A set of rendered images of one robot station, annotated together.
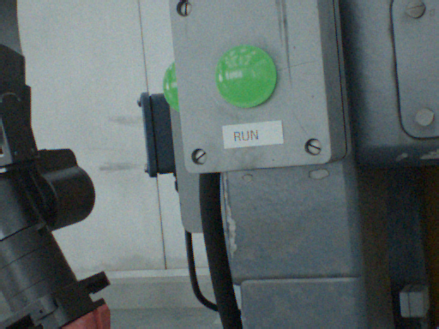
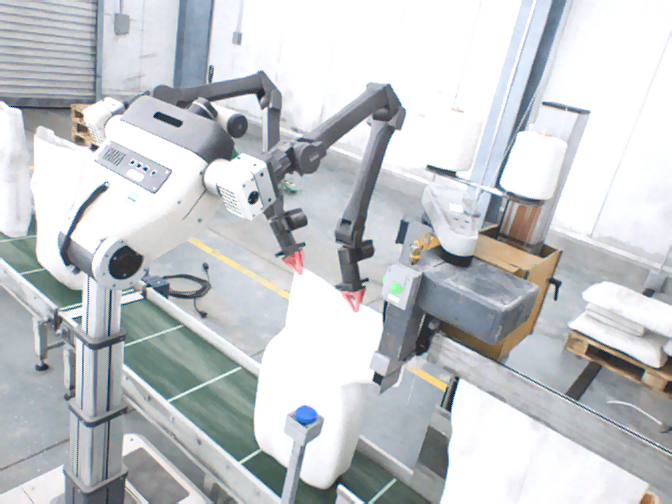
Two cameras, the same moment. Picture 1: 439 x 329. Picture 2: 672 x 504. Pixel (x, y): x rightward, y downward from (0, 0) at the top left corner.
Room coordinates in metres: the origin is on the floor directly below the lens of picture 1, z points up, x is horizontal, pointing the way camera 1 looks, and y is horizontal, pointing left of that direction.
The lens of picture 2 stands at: (-0.82, -0.14, 1.84)
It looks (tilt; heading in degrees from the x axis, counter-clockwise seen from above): 22 degrees down; 13
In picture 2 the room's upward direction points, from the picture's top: 12 degrees clockwise
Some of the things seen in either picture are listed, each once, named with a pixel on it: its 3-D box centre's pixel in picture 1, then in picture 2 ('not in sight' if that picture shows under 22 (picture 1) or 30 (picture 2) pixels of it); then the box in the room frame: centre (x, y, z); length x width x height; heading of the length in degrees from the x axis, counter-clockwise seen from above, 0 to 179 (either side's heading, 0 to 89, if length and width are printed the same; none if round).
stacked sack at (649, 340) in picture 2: not in sight; (619, 334); (3.23, -1.40, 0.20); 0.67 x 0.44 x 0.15; 69
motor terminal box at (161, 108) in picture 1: (177, 142); (408, 233); (0.97, 0.04, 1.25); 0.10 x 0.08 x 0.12; 4
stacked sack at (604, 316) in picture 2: not in sight; (625, 309); (3.43, -1.43, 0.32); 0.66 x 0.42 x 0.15; 153
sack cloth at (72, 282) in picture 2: not in sight; (63, 208); (1.35, 1.80, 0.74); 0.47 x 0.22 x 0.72; 67
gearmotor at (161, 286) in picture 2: not in sight; (142, 282); (1.56, 1.46, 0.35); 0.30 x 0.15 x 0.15; 69
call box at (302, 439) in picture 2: not in sight; (303, 424); (0.40, 0.13, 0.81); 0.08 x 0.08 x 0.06; 69
